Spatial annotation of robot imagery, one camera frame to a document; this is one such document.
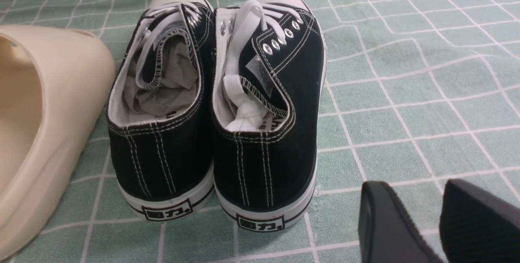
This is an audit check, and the cream slide, right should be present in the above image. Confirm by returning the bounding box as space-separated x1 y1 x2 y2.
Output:
0 25 116 260

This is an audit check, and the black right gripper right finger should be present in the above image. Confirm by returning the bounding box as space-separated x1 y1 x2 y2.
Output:
440 178 520 263

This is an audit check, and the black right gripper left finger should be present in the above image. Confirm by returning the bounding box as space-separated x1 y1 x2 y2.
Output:
358 181 442 263

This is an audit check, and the black canvas sneaker, left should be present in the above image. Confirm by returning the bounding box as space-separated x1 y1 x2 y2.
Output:
106 0 215 223

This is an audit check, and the green checked tablecloth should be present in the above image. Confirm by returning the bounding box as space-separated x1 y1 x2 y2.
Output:
6 0 520 263

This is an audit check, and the black canvas sneaker, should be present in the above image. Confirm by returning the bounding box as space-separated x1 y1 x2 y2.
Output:
210 0 326 233
106 0 215 223

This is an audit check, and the black canvas sneaker, right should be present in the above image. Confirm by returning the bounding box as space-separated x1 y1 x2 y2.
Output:
210 0 326 233

